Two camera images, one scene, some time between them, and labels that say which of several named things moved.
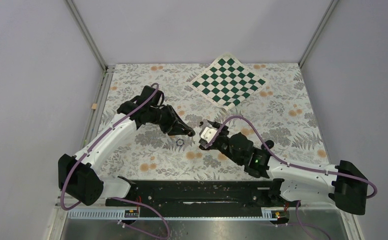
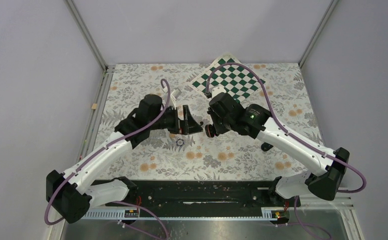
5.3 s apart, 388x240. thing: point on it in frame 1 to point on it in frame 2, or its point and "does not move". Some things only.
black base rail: [217, 198] does not move
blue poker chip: [180, 142] does not move
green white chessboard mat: [228, 82] does not move
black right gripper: [224, 129] to [219, 129]
